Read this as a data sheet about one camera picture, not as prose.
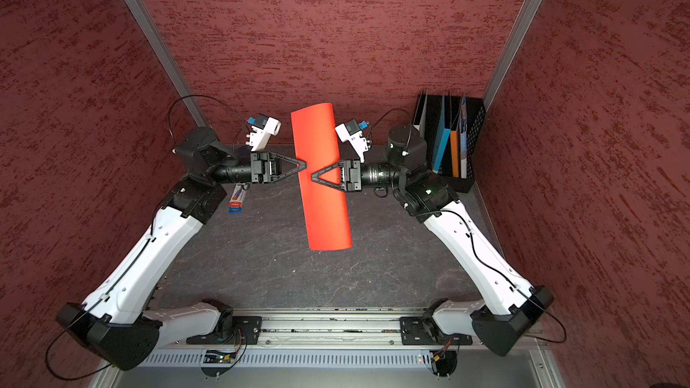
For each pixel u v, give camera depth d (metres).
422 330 0.66
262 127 0.53
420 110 0.92
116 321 0.38
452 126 0.87
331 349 0.73
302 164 0.54
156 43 0.86
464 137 0.85
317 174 0.52
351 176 0.48
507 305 0.38
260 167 0.50
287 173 0.54
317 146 0.53
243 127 0.54
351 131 0.51
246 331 0.73
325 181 0.52
